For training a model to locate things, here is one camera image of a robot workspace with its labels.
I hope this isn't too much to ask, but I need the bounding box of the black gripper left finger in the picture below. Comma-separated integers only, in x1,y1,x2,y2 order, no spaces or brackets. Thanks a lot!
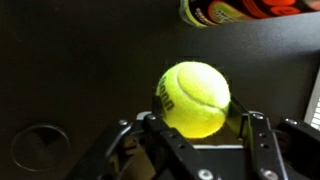
64,94,221,180

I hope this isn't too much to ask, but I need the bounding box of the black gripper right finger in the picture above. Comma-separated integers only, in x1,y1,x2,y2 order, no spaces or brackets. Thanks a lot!
226,95,320,180

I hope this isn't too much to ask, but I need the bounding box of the green tennis ball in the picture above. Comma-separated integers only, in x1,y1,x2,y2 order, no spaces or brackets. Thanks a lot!
155,60,232,140

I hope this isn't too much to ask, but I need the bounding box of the white ribbed panel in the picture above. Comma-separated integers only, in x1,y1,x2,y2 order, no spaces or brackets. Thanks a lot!
303,68,320,134

